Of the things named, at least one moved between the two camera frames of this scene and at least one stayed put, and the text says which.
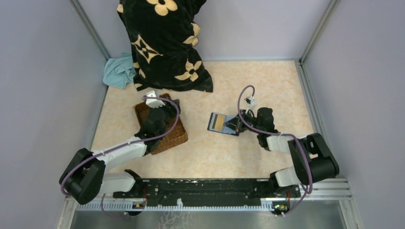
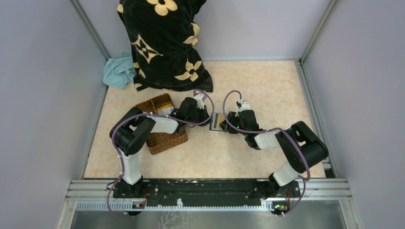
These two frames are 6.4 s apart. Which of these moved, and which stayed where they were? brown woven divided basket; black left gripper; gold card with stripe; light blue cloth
Moved: black left gripper
Stayed: gold card with stripe; light blue cloth; brown woven divided basket
